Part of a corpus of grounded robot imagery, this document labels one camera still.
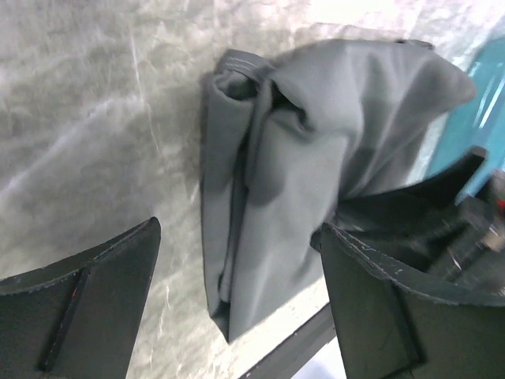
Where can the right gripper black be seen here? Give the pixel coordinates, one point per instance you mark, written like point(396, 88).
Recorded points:
point(431, 227)

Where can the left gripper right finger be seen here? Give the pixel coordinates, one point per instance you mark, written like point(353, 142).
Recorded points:
point(393, 321)

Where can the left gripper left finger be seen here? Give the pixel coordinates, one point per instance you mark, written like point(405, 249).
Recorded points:
point(79, 317)

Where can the dark grey t-shirt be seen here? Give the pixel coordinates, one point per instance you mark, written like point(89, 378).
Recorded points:
point(286, 142)

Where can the teal plastic bin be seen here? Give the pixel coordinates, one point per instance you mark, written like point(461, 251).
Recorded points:
point(479, 122)

